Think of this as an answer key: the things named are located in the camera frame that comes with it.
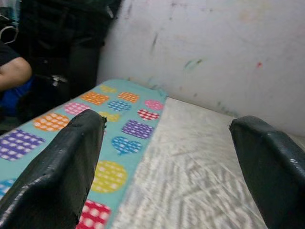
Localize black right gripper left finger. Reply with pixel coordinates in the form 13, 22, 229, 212
0, 109, 107, 229

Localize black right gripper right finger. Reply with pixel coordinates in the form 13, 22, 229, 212
229, 115, 305, 229

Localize teal mat with colourful shapes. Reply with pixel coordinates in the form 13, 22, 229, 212
0, 78, 167, 229

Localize white patterned mattress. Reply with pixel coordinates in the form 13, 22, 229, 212
112, 96, 305, 229

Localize person in black shirt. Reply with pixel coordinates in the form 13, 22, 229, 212
0, 39, 34, 117

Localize black hanging clothes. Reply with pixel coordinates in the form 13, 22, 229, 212
19, 0, 122, 102

